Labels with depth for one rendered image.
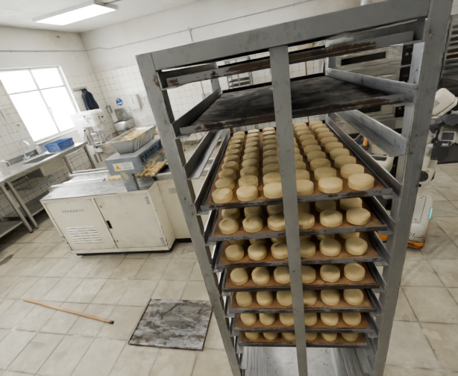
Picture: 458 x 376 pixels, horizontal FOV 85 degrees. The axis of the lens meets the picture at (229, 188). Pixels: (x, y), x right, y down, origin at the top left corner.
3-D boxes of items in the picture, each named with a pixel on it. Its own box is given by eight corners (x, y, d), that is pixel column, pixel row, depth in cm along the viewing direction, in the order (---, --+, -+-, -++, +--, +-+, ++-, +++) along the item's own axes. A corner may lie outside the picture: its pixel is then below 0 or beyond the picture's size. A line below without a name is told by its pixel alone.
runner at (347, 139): (319, 122, 106) (319, 116, 104) (326, 121, 105) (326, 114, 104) (384, 199, 50) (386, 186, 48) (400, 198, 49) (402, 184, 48)
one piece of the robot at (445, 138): (424, 160, 200) (429, 133, 190) (427, 148, 218) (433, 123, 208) (450, 161, 190) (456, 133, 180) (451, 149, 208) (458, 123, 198)
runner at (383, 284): (320, 179, 118) (320, 174, 116) (326, 179, 117) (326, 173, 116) (373, 292, 62) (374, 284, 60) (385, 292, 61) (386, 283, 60)
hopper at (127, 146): (110, 157, 237) (104, 142, 231) (137, 139, 286) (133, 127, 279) (138, 153, 231) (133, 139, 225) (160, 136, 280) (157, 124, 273)
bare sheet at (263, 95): (222, 94, 102) (221, 89, 101) (324, 76, 95) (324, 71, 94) (180, 135, 49) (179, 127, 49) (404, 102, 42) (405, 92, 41)
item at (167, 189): (177, 244, 293) (153, 176, 253) (185, 227, 323) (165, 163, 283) (235, 242, 278) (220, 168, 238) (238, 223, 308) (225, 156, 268)
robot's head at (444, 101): (421, 107, 189) (441, 91, 178) (424, 101, 203) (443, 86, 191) (435, 120, 187) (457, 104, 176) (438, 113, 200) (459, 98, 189)
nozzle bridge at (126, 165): (117, 192, 245) (104, 160, 230) (148, 164, 308) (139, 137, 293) (148, 189, 239) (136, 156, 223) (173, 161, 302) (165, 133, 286)
